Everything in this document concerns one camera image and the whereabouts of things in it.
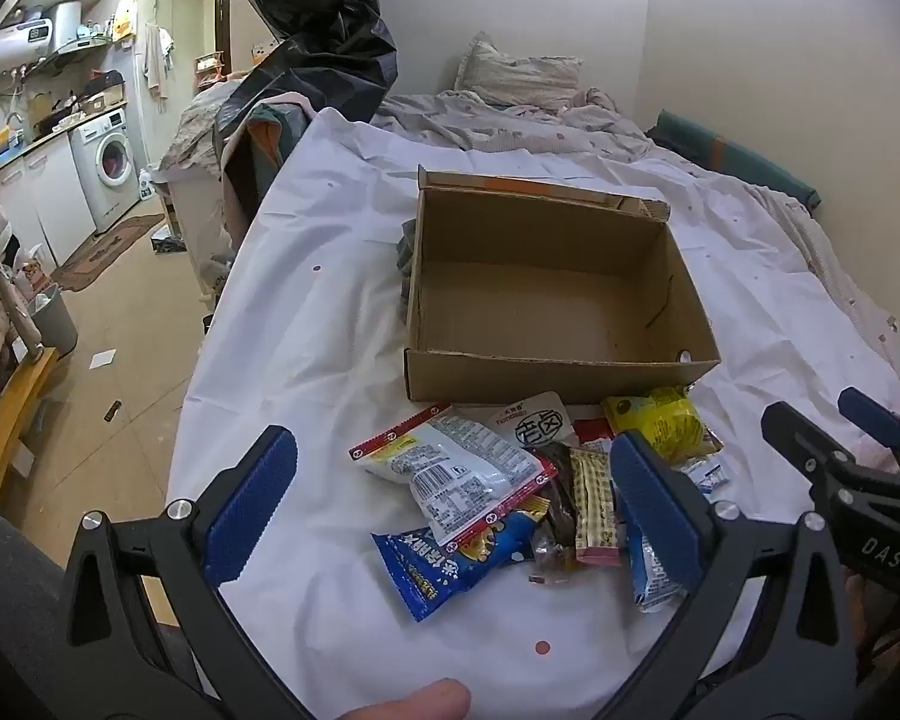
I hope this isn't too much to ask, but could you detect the grey trash bin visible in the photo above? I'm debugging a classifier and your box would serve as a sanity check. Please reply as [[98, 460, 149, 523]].
[[26, 283, 80, 357]]

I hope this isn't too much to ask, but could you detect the red snack packet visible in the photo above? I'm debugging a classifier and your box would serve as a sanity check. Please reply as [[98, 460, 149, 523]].
[[574, 420, 616, 451]]

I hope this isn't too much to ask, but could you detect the green cushion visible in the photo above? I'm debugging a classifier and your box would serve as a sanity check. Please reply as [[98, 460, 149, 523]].
[[645, 109, 822, 211]]

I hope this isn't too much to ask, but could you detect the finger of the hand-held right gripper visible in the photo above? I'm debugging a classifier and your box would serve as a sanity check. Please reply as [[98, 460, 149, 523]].
[[761, 400, 871, 500], [838, 387, 900, 466]]

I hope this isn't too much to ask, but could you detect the white printed bed sheet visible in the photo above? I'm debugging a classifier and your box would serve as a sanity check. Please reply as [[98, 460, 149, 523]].
[[166, 106, 900, 720]]

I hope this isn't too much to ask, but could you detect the beige pillow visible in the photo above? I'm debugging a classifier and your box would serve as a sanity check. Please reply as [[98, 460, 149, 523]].
[[454, 31, 584, 112]]

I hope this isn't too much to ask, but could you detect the white kitchen cabinet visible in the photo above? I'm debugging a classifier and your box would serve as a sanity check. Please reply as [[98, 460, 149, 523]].
[[0, 136, 98, 267]]

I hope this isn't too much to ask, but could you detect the white round-print snack packet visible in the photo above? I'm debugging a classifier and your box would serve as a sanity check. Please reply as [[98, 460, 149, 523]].
[[484, 390, 578, 451]]

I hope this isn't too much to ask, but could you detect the blue snack packet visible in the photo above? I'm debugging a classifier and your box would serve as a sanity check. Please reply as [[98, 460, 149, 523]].
[[371, 510, 552, 623]]

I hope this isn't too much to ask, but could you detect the white water heater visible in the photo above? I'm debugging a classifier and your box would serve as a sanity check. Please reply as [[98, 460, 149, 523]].
[[0, 1, 83, 76]]

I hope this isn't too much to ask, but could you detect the white red-edged snack packet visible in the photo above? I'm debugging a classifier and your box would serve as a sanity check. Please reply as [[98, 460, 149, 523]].
[[349, 403, 560, 547]]

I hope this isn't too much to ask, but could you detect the small blue white packet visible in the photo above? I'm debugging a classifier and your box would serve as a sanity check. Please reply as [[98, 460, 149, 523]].
[[622, 517, 683, 614]]

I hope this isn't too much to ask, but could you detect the teal and orange cloth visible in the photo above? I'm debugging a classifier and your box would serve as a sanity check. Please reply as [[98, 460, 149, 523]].
[[225, 94, 316, 241]]

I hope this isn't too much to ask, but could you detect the hanging white towel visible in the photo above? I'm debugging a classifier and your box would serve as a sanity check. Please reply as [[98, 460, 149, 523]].
[[144, 24, 175, 100]]

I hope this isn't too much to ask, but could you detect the brown floor mat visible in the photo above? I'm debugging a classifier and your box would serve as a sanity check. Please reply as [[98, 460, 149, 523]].
[[51, 214, 166, 292]]

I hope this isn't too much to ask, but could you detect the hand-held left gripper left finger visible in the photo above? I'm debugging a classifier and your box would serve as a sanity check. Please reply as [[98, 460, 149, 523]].
[[60, 424, 323, 720]]

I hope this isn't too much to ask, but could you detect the yellow wooden chair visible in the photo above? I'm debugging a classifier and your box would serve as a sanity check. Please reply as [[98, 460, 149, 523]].
[[0, 337, 59, 507]]

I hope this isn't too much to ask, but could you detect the yellow snack packet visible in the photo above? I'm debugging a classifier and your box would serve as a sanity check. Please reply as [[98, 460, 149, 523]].
[[602, 386, 723, 466]]

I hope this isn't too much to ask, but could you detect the white washing machine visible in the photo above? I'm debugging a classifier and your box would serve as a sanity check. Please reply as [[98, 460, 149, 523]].
[[69, 109, 142, 235]]

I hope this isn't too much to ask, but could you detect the beige checkered snack packet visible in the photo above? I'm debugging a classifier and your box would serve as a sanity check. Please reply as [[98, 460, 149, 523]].
[[570, 446, 623, 567]]

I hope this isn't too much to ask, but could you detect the person's left hand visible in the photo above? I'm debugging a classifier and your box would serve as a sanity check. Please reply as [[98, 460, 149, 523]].
[[322, 678, 472, 720]]

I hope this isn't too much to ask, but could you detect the black plastic bag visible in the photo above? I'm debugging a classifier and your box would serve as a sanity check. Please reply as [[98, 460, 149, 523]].
[[214, 0, 398, 158]]

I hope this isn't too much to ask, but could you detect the brown cardboard box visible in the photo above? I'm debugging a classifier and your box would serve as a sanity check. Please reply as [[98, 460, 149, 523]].
[[403, 163, 722, 404]]

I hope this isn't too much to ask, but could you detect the dark brown snack packet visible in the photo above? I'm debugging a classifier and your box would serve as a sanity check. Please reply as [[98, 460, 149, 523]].
[[529, 442, 578, 575]]

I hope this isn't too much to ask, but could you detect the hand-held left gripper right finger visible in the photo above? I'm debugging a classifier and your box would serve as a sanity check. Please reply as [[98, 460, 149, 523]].
[[609, 430, 860, 720]]

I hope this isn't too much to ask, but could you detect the grey blanket pile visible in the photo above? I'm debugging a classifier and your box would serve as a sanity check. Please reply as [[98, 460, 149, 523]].
[[157, 79, 248, 173]]

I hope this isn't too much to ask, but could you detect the crumpled floral blanket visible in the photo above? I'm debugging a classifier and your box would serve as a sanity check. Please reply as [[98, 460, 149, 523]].
[[371, 86, 650, 158]]

